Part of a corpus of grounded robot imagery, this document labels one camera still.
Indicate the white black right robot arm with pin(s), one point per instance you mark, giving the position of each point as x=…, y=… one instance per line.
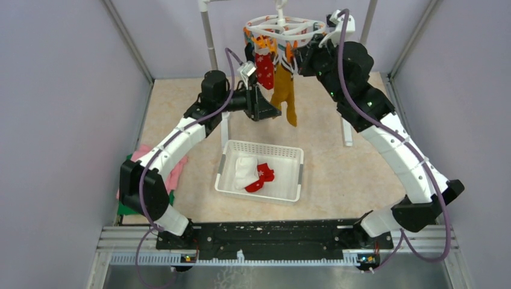
x=373, y=116

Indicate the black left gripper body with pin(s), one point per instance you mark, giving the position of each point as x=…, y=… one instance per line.
x=250, y=103

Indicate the white plastic clip hanger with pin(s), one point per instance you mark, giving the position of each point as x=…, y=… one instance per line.
x=283, y=28

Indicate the orange clothespin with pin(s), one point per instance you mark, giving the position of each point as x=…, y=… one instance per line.
x=264, y=45

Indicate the white plastic basket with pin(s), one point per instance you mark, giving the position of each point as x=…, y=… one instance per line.
x=287, y=163

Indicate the red snowflake sock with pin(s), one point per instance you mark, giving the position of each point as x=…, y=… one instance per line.
x=264, y=67
x=266, y=174

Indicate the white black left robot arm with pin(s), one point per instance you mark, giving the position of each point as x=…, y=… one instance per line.
x=142, y=187

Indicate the mustard yellow sock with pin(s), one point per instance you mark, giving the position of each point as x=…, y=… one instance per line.
x=284, y=91

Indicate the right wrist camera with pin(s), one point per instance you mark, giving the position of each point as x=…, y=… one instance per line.
x=345, y=26

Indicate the white cable duct strip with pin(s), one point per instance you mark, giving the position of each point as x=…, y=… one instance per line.
x=179, y=259

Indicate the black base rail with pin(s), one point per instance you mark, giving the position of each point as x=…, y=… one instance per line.
x=290, y=240

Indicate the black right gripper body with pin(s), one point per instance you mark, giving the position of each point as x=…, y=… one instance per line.
x=317, y=59

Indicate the pink cloth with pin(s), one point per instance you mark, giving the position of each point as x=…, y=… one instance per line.
x=171, y=181

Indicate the white sock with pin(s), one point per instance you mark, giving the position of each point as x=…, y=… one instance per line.
x=245, y=172

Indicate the white metal drying rack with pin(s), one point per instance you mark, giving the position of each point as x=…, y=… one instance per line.
x=347, y=129

